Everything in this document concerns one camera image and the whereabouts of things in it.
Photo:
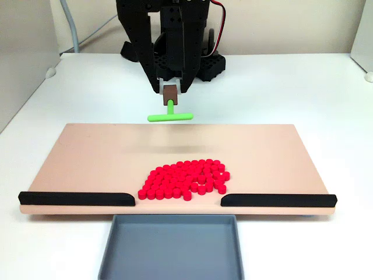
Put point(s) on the white corner blob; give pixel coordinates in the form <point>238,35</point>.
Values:
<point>51,72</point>
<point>369,76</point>

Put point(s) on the grey square tray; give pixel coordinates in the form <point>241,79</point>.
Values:
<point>172,251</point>

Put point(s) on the black rail strip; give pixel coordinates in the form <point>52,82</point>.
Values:
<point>73,199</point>
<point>277,200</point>

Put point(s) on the beige board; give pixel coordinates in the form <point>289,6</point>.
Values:
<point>87,163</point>

